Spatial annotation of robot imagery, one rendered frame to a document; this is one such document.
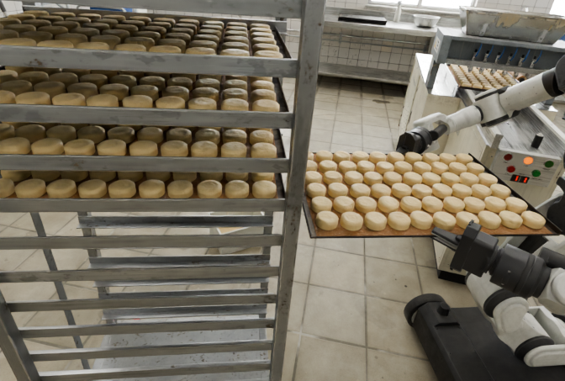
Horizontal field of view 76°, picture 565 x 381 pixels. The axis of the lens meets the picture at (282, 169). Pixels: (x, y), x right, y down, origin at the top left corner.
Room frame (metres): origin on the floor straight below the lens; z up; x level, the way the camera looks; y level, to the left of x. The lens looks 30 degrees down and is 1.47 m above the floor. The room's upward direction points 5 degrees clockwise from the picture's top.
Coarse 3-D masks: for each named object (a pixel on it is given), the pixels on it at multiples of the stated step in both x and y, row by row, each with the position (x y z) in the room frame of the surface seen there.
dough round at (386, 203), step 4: (384, 196) 0.76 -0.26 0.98; (388, 196) 0.76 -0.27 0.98; (380, 200) 0.74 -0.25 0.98; (384, 200) 0.74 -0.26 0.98; (388, 200) 0.74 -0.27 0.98; (392, 200) 0.75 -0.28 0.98; (396, 200) 0.75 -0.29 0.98; (380, 204) 0.73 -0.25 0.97; (384, 204) 0.72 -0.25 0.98; (388, 204) 0.73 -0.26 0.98; (392, 204) 0.73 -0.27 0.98; (396, 204) 0.73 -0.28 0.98; (380, 208) 0.73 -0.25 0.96; (384, 208) 0.72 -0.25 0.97; (388, 208) 0.72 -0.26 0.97; (392, 208) 0.72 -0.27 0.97; (396, 208) 0.72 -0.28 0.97; (388, 212) 0.72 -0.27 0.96
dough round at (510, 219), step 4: (500, 212) 0.74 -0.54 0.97; (504, 212) 0.73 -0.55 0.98; (508, 212) 0.74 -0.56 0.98; (512, 212) 0.74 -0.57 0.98; (500, 216) 0.72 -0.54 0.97; (504, 216) 0.72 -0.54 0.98; (508, 216) 0.72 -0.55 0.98; (512, 216) 0.72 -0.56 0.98; (516, 216) 0.72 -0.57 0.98; (504, 220) 0.71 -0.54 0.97; (508, 220) 0.70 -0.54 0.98; (512, 220) 0.70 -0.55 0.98; (516, 220) 0.70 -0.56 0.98; (520, 220) 0.70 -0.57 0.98; (504, 224) 0.70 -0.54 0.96; (508, 224) 0.70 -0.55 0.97; (512, 224) 0.70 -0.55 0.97; (516, 224) 0.69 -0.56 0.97; (520, 224) 0.70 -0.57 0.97; (512, 228) 0.69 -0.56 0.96; (516, 228) 0.70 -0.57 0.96
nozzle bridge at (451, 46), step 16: (448, 32) 2.29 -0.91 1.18; (432, 48) 2.47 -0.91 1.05; (448, 48) 2.16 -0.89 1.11; (464, 48) 2.22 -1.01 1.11; (496, 48) 2.19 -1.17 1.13; (512, 48) 2.17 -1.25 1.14; (528, 48) 2.08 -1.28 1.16; (544, 48) 2.06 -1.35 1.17; (560, 48) 2.04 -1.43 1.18; (432, 64) 2.29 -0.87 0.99; (464, 64) 2.17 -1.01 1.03; (480, 64) 2.15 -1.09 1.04; (496, 64) 2.15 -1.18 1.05; (512, 64) 2.16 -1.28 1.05; (528, 64) 2.15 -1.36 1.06; (544, 64) 2.13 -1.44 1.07; (432, 80) 2.27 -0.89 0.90
